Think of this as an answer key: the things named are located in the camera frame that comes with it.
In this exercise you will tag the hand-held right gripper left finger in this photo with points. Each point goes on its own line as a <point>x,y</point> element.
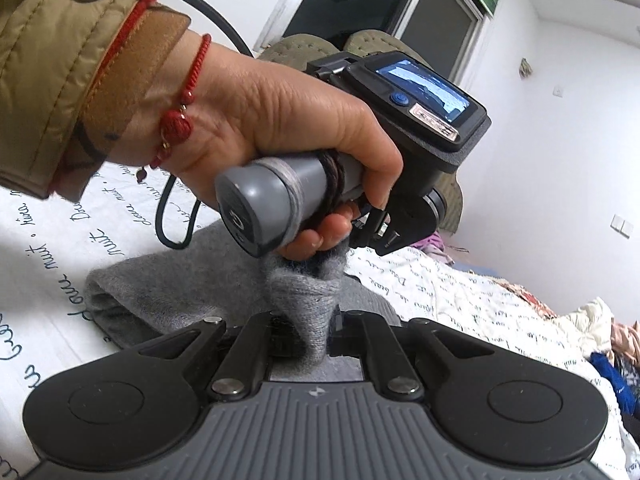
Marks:
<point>255,340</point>

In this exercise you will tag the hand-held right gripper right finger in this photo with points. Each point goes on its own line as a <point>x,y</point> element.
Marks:
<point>372,340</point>

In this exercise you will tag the grey sweater with navy sleeves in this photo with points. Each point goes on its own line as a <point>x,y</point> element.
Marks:
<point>300,300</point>

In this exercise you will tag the person's left forearm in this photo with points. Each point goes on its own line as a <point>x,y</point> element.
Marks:
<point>60,75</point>

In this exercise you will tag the person's left hand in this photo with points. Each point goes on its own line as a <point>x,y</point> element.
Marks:
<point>280,110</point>

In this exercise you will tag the purple cloth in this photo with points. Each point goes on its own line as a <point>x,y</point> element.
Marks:
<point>432,247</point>

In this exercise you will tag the olive padded headboard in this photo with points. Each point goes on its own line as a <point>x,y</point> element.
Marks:
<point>300,42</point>

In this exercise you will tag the red floral cloth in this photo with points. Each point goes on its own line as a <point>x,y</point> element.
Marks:
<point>532,300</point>

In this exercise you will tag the cream padded jacket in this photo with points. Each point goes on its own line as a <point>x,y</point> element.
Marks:
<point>585,325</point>

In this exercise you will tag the white printed quilt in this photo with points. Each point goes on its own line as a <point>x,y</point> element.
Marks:
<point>50,240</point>

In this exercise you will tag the blue cloth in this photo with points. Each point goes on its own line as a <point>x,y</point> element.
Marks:
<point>620,380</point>

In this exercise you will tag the pink cloth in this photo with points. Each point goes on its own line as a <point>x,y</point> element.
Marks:
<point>627,337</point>

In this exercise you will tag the aluminium frame window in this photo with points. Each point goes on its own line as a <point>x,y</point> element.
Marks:
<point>440,25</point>

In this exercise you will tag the small wall hook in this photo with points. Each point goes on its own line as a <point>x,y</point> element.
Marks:
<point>525,66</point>

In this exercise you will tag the white wall socket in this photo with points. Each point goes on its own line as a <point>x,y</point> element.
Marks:
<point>557,91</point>
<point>622,225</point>

